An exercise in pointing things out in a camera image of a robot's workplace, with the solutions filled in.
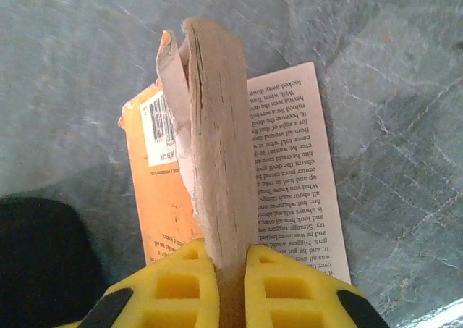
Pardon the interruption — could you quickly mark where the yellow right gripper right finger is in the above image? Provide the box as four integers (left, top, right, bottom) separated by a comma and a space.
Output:
244, 244, 391, 328

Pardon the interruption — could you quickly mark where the orange paperback book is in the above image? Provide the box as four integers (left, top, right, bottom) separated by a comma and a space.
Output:
117, 16, 352, 328

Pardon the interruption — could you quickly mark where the black backpack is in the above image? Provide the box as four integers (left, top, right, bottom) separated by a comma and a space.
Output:
0, 196, 106, 328

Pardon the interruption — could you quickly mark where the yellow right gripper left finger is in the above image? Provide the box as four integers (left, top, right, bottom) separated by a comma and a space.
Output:
54, 239, 221, 328

